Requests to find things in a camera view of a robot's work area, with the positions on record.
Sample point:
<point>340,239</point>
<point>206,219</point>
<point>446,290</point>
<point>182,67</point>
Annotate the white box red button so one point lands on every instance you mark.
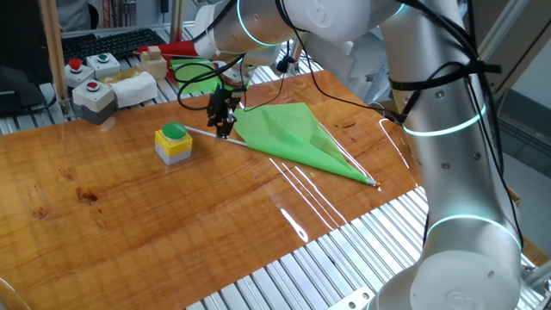
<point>77,75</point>

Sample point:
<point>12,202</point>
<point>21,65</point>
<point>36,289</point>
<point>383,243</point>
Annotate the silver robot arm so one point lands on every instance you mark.
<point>452,172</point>

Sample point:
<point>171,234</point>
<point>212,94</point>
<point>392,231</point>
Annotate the large wooden block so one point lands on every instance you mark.
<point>154,68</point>

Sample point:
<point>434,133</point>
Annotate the person in grey shirt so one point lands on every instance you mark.
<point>73,13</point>

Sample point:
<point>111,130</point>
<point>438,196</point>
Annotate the black plastic crate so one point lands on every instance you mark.
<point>529,129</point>

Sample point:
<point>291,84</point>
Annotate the wood grain table mat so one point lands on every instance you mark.
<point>129,215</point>

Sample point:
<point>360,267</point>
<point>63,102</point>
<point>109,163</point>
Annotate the small wooden block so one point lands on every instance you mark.
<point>154,52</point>

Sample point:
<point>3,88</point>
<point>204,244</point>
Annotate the green flag white stick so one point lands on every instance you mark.
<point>292,133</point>

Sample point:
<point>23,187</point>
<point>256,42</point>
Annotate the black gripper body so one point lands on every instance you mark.
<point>224,105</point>

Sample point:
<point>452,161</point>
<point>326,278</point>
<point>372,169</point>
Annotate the grey box red button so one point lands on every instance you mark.
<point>92,101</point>

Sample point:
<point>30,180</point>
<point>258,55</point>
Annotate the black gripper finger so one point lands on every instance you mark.
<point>229,128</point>
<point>219,128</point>

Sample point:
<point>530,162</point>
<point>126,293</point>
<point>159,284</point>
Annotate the white box green button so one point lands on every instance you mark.
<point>105,66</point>

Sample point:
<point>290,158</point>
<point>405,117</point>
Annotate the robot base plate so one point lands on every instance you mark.
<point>351,301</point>

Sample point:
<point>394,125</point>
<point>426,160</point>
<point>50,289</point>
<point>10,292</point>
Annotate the rolled red flag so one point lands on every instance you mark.
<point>172,48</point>

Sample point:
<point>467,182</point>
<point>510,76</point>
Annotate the wooden frame post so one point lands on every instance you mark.
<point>176,21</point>
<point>53,51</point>

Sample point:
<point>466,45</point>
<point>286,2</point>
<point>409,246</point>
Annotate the black keyboard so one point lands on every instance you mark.
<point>112,43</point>

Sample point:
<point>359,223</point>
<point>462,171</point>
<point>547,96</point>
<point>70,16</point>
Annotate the black monitor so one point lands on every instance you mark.
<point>21,43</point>

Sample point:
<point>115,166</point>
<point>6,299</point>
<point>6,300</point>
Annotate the brown cabinet board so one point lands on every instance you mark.
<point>525,51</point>

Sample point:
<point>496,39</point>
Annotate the yellow box green push button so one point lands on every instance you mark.
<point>173,144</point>

